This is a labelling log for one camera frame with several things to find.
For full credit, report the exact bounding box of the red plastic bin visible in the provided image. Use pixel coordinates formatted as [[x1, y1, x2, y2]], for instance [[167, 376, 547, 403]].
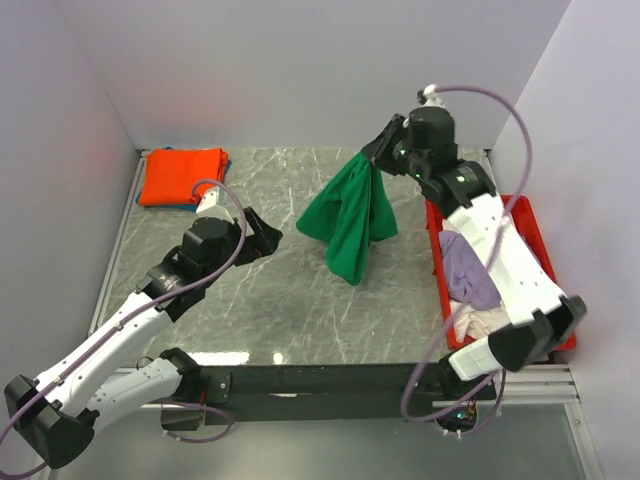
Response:
[[425, 195, 557, 350]]

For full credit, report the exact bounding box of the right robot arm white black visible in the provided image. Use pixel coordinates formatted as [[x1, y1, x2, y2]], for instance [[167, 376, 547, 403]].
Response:
[[364, 106, 586, 399]]

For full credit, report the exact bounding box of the lavender t shirt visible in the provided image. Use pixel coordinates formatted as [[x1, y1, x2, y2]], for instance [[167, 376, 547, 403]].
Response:
[[438, 230, 501, 311]]

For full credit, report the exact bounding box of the aluminium frame rail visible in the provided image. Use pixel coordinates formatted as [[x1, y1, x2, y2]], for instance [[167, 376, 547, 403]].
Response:
[[432, 363, 581, 409]]

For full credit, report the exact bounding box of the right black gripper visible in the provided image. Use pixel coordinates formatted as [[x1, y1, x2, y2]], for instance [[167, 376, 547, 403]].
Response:
[[361, 113, 428, 183]]

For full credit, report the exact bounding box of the black base beam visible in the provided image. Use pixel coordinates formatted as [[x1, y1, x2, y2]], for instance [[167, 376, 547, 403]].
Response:
[[160, 363, 486, 431]]

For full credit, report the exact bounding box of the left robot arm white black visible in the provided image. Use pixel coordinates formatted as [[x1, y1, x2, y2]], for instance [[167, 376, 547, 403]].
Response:
[[4, 207, 283, 469]]

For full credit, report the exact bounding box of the folded orange t shirt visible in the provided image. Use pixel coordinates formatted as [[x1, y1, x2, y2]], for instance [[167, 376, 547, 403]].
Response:
[[138, 147, 230, 207]]

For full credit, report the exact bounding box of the green t shirt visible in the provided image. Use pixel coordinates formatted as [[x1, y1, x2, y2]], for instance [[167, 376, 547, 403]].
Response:
[[296, 152, 398, 286]]

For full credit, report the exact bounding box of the pale pink t shirt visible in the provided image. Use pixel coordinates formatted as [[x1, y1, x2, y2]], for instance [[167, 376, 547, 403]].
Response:
[[443, 220, 509, 340]]

